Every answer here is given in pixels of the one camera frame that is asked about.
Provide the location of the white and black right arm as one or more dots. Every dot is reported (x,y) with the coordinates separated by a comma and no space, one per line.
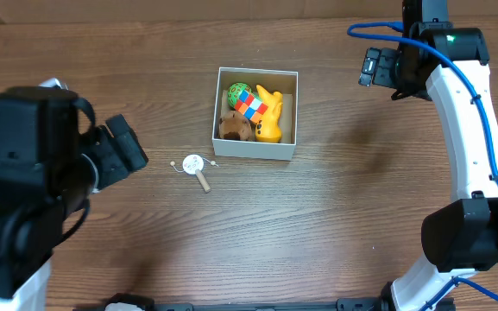
(450,67)

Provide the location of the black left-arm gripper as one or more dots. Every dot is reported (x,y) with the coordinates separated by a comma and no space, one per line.
(116,149)

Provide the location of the yellow rubber giraffe toy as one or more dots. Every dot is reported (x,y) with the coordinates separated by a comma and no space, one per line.
(267,130)

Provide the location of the white pellet drum toy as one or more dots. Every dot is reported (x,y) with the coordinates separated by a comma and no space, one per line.
(194,165)

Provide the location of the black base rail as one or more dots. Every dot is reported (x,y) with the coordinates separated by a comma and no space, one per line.
(136,302)

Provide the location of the brown capybara plush toy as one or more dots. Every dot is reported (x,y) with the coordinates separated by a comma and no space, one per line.
(233,125)

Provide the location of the colourful two-by-two puzzle cube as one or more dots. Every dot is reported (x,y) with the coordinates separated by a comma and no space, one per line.
(250,106)

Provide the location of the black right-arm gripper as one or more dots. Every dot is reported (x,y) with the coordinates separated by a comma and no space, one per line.
(385,67)

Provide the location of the white open cardboard box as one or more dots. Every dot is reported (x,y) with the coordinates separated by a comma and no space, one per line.
(286,82)

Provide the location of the green patterned egg toy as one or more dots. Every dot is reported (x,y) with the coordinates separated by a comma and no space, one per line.
(235,91)

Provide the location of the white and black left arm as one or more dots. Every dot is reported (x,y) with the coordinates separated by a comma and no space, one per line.
(43,202)

